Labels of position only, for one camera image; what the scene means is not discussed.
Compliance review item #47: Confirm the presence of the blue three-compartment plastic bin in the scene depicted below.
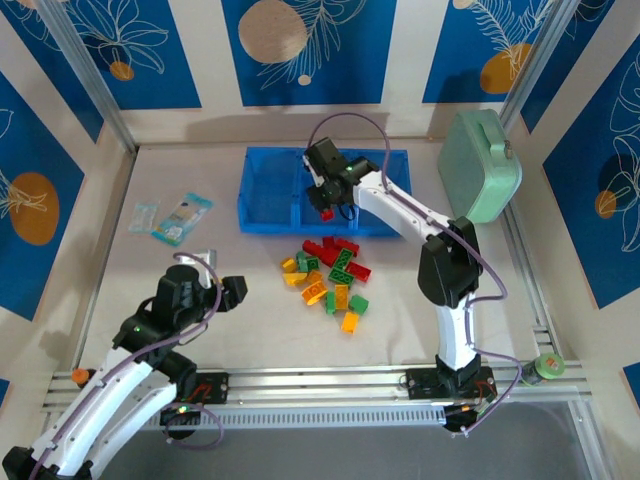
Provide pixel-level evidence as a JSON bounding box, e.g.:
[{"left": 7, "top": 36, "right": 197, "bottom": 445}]
[{"left": 236, "top": 145, "right": 414, "bottom": 240}]

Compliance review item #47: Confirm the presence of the blue yellow plastic packet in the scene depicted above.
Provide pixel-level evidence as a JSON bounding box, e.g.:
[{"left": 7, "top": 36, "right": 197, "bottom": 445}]
[{"left": 151, "top": 193, "right": 215, "bottom": 247}]

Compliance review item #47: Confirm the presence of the small clear plastic packet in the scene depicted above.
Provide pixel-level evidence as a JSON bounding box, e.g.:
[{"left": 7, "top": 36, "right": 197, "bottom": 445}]
[{"left": 128, "top": 199, "right": 161, "bottom": 235}]

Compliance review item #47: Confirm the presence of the black controller board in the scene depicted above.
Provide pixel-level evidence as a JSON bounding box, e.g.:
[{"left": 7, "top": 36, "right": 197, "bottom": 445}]
[
  {"left": 443, "top": 402, "right": 496, "bottom": 431},
  {"left": 159, "top": 403, "right": 201, "bottom": 426}
]

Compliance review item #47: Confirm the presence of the mint green carry case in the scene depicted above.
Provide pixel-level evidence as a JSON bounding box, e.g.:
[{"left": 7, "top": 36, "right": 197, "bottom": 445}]
[{"left": 437, "top": 108, "right": 524, "bottom": 225}]

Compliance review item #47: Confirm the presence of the green tape roll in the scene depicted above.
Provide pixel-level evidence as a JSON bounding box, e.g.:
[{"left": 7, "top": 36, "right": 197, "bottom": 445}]
[{"left": 521, "top": 352, "right": 566, "bottom": 389}]

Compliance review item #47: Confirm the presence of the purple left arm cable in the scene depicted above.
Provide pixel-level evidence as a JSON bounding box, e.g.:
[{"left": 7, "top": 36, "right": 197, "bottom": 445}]
[{"left": 27, "top": 252, "right": 225, "bottom": 480}]

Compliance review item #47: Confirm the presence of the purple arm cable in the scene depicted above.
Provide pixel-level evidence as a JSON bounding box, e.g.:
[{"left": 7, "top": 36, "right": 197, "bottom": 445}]
[
  {"left": 27, "top": 252, "right": 225, "bottom": 480},
  {"left": 308, "top": 112, "right": 524, "bottom": 440}
]

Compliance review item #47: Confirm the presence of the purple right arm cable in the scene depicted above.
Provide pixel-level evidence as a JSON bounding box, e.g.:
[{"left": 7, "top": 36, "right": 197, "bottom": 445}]
[{"left": 308, "top": 112, "right": 524, "bottom": 440}]

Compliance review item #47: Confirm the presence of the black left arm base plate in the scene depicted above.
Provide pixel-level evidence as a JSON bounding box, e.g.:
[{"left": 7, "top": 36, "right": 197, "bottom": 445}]
[{"left": 177, "top": 372, "right": 231, "bottom": 405}]

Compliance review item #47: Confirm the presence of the aluminium mounting rail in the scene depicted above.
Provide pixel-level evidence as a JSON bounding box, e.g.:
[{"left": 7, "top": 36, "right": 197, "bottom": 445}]
[{"left": 42, "top": 360, "right": 586, "bottom": 414}]

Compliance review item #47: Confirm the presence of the grey slotted cable duct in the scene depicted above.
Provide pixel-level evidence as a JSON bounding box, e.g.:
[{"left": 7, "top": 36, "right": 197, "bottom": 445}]
[{"left": 62, "top": 403, "right": 449, "bottom": 432}]

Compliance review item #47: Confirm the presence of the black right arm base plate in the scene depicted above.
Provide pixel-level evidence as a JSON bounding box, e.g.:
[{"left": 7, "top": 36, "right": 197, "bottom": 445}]
[{"left": 405, "top": 367, "right": 496, "bottom": 401}]

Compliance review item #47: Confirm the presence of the aluminium frame post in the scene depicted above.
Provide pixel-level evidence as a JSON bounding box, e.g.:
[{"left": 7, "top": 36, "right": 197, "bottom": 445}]
[
  {"left": 498, "top": 0, "right": 585, "bottom": 132},
  {"left": 37, "top": 0, "right": 140, "bottom": 154}
]

